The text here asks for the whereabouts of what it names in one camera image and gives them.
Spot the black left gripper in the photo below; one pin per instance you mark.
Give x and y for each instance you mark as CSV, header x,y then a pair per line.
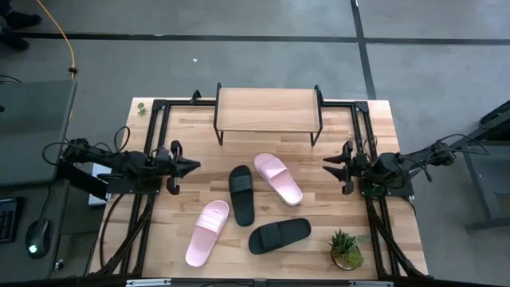
x,y
175,167

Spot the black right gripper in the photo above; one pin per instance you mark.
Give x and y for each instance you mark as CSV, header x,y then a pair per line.
x,y
348,171

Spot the black slide sandal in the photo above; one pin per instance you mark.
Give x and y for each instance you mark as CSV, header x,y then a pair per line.
x,y
242,195
279,236

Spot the pink slide sandal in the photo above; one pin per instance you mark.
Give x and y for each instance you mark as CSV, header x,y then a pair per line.
x,y
207,233
277,177

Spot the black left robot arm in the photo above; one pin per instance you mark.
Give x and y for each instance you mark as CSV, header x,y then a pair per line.
x,y
127,161

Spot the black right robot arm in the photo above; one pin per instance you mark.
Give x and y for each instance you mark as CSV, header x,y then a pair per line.
x,y
392,163

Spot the wooden shelf with black legs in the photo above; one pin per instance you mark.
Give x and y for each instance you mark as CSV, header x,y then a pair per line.
x,y
267,109

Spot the potted green succulent plant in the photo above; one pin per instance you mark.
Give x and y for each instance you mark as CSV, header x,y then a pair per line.
x,y
344,249

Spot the white power strip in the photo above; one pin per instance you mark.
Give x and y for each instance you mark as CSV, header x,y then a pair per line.
x,y
95,199

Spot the black metal beam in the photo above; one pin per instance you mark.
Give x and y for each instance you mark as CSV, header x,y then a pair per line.
x,y
79,179

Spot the black metal stand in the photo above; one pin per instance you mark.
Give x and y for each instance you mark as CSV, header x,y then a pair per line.
x,y
478,179

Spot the grey flat panel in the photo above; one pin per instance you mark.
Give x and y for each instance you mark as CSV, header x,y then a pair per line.
x,y
32,131

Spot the black computer mouse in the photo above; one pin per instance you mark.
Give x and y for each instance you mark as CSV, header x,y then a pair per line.
x,y
38,239

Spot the black keyboard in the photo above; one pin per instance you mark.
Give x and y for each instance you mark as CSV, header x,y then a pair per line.
x,y
6,219

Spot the dark grey desk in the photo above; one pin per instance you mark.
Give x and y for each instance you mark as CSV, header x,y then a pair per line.
x,y
24,271

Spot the person's shoe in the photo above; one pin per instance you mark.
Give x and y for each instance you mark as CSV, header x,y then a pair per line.
x,y
16,40
24,20

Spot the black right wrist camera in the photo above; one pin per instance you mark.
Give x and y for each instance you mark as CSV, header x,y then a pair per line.
x,y
362,158

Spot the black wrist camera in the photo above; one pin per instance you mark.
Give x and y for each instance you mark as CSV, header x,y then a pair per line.
x,y
362,158
164,153

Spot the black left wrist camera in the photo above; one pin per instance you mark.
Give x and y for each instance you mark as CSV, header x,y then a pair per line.
x,y
164,153

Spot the black aluminium table frame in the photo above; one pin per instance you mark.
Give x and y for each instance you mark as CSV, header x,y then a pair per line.
x,y
342,104

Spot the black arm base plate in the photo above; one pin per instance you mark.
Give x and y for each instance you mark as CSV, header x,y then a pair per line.
x,y
119,188
404,191

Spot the silver metal bracket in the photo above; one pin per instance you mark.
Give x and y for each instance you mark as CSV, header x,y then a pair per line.
x,y
147,283
370,284

